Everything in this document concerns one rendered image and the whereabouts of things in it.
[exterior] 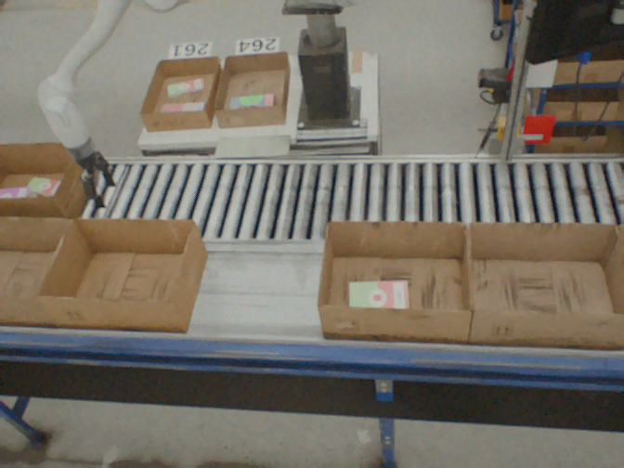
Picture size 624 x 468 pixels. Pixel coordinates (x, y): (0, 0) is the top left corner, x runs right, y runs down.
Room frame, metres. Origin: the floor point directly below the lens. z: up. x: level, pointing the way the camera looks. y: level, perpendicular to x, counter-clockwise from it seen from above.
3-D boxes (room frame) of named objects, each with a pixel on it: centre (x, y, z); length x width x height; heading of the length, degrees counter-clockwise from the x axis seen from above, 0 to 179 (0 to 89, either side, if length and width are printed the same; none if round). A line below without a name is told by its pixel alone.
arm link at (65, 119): (1.64, 0.75, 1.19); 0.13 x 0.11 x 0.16; 23
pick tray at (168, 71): (2.23, 0.48, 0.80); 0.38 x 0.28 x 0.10; 170
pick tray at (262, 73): (2.17, 0.17, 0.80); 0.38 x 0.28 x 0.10; 171
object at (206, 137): (2.19, 0.14, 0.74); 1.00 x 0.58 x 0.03; 79
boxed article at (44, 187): (1.81, 1.03, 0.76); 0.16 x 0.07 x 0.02; 68
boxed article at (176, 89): (2.32, 0.48, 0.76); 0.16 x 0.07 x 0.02; 96
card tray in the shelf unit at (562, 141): (2.12, -1.24, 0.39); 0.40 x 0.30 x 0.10; 167
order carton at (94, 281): (1.14, 0.58, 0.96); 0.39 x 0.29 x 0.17; 77
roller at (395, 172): (1.40, -0.27, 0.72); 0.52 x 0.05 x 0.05; 166
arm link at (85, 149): (1.63, 0.74, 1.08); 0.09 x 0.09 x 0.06
